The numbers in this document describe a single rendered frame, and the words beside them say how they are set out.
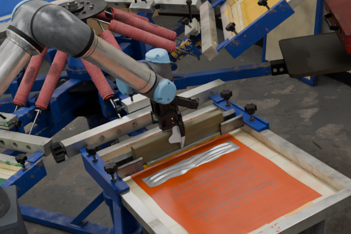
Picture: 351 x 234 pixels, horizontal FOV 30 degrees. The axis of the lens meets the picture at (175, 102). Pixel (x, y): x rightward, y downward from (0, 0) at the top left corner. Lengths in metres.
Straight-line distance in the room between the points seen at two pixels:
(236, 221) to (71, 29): 0.74
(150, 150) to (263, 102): 2.48
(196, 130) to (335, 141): 1.94
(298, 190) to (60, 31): 0.87
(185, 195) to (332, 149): 2.05
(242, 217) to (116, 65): 0.58
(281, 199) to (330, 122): 2.33
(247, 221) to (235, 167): 0.29
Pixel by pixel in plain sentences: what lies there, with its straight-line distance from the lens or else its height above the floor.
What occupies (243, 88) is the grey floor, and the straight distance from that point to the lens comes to 4.88.
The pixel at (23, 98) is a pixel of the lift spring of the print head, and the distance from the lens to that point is 2.78.
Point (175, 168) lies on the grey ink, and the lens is 2.24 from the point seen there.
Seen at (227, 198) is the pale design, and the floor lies 0.95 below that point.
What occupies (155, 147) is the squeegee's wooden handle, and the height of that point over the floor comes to 1.03.
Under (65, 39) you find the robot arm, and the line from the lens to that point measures 1.77.
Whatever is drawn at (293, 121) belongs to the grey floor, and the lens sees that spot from 4.37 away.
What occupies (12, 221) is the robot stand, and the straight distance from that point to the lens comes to 1.77.
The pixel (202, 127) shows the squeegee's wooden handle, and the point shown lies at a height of 1.03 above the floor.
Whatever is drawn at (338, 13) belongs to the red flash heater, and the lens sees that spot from 2.98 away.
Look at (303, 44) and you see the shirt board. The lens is 3.08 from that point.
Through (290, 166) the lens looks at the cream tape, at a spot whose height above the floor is 0.95.
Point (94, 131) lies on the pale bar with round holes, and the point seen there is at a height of 1.04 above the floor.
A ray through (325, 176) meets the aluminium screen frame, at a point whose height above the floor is 0.98.
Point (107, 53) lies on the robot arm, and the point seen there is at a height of 1.49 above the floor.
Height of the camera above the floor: 2.16
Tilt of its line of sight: 27 degrees down
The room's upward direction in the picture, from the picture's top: 10 degrees counter-clockwise
